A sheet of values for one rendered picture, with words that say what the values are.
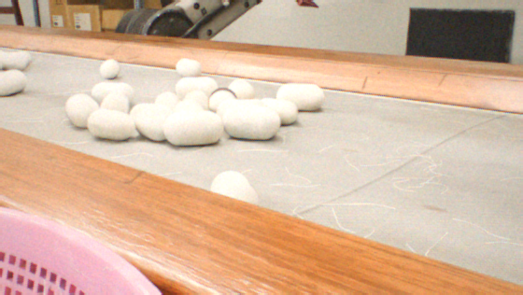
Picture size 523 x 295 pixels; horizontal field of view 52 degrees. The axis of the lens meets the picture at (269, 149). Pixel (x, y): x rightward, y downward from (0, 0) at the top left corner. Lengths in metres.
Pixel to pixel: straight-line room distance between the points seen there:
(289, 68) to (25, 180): 0.38
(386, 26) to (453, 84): 2.15
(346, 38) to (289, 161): 2.44
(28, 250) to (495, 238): 0.17
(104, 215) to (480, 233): 0.14
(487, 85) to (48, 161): 0.35
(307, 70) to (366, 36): 2.14
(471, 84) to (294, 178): 0.24
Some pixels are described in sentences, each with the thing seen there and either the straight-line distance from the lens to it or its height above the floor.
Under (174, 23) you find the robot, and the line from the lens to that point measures 1.07.
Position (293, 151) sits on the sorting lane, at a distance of 0.32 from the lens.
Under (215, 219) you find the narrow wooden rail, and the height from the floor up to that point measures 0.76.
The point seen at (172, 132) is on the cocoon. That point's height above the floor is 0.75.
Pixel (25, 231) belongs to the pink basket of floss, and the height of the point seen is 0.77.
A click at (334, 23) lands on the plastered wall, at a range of 2.76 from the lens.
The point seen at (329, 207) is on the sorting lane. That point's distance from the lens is 0.24.
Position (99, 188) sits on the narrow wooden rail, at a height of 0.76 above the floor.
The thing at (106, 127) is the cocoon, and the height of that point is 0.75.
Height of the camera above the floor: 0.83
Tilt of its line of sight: 17 degrees down
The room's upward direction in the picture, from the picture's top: straight up
